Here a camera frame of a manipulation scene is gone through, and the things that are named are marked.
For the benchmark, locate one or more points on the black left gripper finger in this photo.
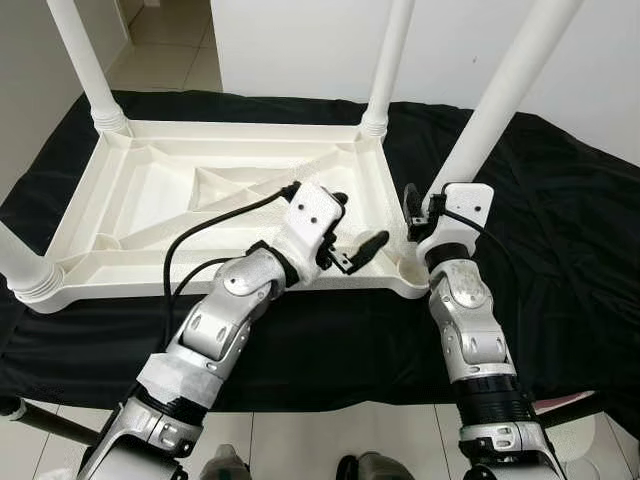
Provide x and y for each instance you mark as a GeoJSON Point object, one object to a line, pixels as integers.
{"type": "Point", "coordinates": [339, 200]}
{"type": "Point", "coordinates": [365, 248]}

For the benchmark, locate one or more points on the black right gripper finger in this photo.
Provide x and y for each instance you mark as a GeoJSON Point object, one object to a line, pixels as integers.
{"type": "Point", "coordinates": [413, 212]}

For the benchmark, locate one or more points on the cream plastic children table top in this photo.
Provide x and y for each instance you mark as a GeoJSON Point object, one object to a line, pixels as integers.
{"type": "Point", "coordinates": [150, 190]}

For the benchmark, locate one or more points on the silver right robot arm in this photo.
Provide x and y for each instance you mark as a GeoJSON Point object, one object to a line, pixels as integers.
{"type": "Point", "coordinates": [470, 330]}

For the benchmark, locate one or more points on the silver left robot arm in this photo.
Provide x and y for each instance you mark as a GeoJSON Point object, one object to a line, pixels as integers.
{"type": "Point", "coordinates": [215, 325]}

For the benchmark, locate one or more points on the black tablecloth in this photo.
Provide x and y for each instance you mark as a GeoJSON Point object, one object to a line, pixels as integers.
{"type": "Point", "coordinates": [570, 250]}

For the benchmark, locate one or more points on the grey robot right foot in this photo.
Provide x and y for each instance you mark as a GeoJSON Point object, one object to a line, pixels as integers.
{"type": "Point", "coordinates": [375, 469]}

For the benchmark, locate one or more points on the grey robot foot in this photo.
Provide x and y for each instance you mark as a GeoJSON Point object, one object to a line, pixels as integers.
{"type": "Point", "coordinates": [226, 466]}
{"type": "Point", "coordinates": [375, 469]}

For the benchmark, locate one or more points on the pink cloth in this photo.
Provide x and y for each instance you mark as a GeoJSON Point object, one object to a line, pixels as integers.
{"type": "Point", "coordinates": [578, 398]}

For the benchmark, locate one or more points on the grey robot left foot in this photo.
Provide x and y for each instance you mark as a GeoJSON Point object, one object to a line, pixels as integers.
{"type": "Point", "coordinates": [226, 466]}

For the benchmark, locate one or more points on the black rod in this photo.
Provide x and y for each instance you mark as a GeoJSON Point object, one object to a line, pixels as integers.
{"type": "Point", "coordinates": [45, 420]}

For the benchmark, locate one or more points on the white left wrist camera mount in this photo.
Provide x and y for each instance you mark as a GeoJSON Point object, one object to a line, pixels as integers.
{"type": "Point", "coordinates": [312, 215]}

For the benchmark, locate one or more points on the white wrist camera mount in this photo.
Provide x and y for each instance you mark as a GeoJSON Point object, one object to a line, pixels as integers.
{"type": "Point", "coordinates": [462, 205]}
{"type": "Point", "coordinates": [312, 215]}

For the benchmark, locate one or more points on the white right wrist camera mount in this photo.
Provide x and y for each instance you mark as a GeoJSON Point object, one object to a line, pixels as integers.
{"type": "Point", "coordinates": [462, 205]}

